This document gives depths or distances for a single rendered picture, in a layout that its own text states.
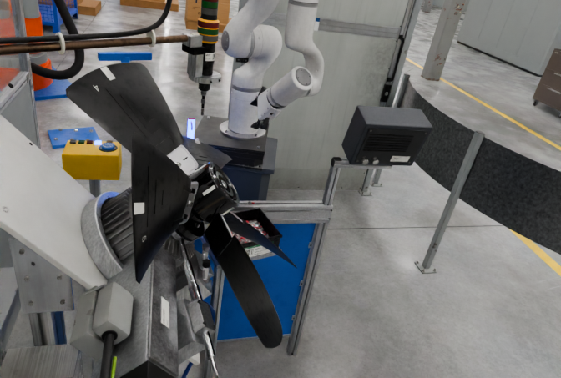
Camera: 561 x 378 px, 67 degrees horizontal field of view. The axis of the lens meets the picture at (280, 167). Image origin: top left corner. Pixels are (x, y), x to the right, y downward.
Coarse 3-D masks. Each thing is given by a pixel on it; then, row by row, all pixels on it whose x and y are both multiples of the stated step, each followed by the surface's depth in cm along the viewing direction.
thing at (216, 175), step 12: (204, 168) 93; (216, 168) 98; (192, 180) 92; (204, 180) 91; (216, 180) 91; (228, 180) 101; (216, 192) 90; (228, 192) 95; (204, 204) 91; (216, 204) 91; (228, 204) 92; (192, 216) 93; (204, 216) 92; (180, 228) 91; (192, 228) 93; (204, 228) 100
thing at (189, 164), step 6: (174, 150) 95; (180, 150) 95; (186, 150) 96; (168, 156) 94; (174, 156) 94; (180, 156) 95; (186, 156) 96; (174, 162) 94; (180, 162) 95; (186, 162) 95; (192, 162) 96; (180, 168) 94; (186, 168) 95; (192, 168) 96
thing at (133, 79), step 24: (96, 72) 89; (120, 72) 93; (144, 72) 99; (72, 96) 83; (96, 96) 87; (120, 96) 90; (144, 96) 94; (96, 120) 86; (120, 120) 89; (144, 120) 92; (168, 120) 96; (168, 144) 94
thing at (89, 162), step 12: (72, 144) 132; (84, 144) 133; (96, 144) 134; (120, 144) 137; (72, 156) 127; (84, 156) 128; (96, 156) 129; (108, 156) 130; (120, 156) 137; (72, 168) 129; (84, 168) 130; (96, 168) 131; (108, 168) 131; (120, 168) 138
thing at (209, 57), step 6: (210, 48) 89; (204, 54) 89; (210, 54) 89; (204, 60) 89; (210, 60) 90; (204, 66) 90; (210, 66) 91; (204, 72) 91; (210, 72) 91; (204, 84) 92; (204, 90) 93
